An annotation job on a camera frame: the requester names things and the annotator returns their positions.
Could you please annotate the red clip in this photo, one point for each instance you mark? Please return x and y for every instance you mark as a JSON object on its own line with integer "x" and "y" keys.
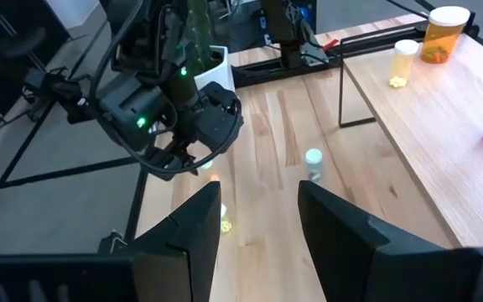
{"x": 329, "y": 43}

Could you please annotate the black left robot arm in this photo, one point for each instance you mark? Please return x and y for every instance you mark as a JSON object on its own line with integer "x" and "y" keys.
{"x": 141, "y": 100}

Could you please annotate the white hexagonal plant pot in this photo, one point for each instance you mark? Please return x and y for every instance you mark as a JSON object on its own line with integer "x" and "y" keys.
{"x": 220, "y": 69}

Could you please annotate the black aluminium table frame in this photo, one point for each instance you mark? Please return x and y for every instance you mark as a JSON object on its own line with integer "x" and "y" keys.
{"x": 266, "y": 69}

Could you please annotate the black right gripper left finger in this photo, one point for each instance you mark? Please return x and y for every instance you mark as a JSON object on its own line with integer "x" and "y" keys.
{"x": 183, "y": 251}

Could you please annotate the black office chair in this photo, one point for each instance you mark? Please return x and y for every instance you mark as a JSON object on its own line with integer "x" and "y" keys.
{"x": 6, "y": 33}

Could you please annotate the black device with blue light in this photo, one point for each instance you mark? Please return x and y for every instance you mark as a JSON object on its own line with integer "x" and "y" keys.
{"x": 308, "y": 14}

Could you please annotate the green cactus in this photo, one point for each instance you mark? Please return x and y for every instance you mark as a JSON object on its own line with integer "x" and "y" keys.
{"x": 199, "y": 33}

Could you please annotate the small clear pill bottle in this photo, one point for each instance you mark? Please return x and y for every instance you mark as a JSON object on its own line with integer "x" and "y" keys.
{"x": 313, "y": 164}

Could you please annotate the large orange pill bottle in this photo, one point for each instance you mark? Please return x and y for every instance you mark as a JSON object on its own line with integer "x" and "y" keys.
{"x": 443, "y": 35}

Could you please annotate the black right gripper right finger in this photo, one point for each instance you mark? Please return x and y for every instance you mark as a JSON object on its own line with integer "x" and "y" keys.
{"x": 350, "y": 251}

